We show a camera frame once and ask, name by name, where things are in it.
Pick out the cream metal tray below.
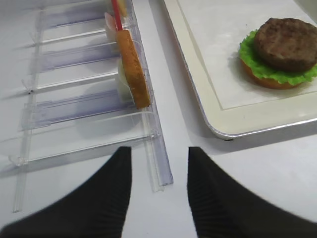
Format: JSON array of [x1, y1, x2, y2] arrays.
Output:
[[164, 0, 317, 140]]

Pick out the red tomato slice in rack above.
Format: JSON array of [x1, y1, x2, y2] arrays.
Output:
[[111, 0, 123, 31]]

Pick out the brown meat patty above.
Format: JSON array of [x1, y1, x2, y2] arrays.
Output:
[[253, 18, 317, 72]]

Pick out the orange bun slice in rack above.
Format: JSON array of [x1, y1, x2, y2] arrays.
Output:
[[115, 30, 151, 109]]

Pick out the clear acrylic left rack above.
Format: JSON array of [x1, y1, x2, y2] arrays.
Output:
[[0, 0, 173, 214]]

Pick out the yellow cheese slice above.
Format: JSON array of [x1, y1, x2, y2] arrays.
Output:
[[117, 0, 127, 17]]

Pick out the white paper tray liner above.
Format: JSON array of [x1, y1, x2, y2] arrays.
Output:
[[178, 0, 317, 109]]

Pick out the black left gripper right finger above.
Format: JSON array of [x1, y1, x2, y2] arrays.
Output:
[[187, 147, 317, 238]]

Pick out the green lettuce leaf on tray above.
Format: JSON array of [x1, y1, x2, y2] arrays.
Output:
[[238, 30, 317, 85]]

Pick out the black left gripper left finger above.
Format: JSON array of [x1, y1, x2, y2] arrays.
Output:
[[0, 147, 132, 238]]

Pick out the orange bun base on tray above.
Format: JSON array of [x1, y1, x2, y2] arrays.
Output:
[[240, 59, 302, 90]]

